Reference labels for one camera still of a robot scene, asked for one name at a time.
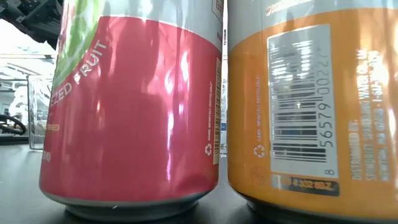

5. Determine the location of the black looped cable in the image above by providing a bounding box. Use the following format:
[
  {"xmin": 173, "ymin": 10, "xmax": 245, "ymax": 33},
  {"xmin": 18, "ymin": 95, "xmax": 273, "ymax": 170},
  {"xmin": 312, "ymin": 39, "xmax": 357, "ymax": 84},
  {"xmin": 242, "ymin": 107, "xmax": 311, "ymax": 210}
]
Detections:
[{"xmin": 0, "ymin": 114, "xmax": 27, "ymax": 136}]

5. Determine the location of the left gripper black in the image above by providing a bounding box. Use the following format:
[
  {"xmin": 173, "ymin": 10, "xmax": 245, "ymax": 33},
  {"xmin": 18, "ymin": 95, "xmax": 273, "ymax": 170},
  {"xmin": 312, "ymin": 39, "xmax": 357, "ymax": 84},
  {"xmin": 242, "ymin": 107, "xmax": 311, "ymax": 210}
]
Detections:
[{"xmin": 0, "ymin": 0, "xmax": 63, "ymax": 50}]

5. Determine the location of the red soda can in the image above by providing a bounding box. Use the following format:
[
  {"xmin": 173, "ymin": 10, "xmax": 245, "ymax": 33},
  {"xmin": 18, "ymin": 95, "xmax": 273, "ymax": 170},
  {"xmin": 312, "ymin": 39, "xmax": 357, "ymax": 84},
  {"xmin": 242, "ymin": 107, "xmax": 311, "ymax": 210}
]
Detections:
[{"xmin": 39, "ymin": 0, "xmax": 224, "ymax": 222}]

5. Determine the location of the orange soda can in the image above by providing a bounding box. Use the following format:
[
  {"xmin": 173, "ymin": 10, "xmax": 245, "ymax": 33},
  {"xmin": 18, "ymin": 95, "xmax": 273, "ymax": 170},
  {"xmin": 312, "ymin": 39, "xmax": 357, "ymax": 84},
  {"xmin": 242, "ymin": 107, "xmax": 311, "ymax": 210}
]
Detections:
[{"xmin": 226, "ymin": 0, "xmax": 398, "ymax": 224}]

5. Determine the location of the black aluminium table frame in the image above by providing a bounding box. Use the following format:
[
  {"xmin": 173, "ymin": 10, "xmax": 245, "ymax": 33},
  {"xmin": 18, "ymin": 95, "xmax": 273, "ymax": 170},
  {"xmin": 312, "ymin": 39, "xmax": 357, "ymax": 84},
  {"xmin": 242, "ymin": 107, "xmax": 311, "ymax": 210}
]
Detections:
[{"xmin": 0, "ymin": 135, "xmax": 30, "ymax": 146}]

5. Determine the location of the clear plastic bin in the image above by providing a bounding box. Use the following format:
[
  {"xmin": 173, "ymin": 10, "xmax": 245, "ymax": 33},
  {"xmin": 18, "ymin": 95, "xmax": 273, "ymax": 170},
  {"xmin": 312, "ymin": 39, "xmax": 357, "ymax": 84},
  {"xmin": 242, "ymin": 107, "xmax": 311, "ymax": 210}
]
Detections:
[{"xmin": 27, "ymin": 74, "xmax": 54, "ymax": 151}]

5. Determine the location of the long light bar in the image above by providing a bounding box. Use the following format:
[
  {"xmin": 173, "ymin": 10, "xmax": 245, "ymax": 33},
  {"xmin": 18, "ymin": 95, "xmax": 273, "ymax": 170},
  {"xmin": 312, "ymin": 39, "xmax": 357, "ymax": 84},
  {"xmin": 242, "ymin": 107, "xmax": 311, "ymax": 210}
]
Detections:
[{"xmin": 0, "ymin": 52, "xmax": 58, "ymax": 60}]

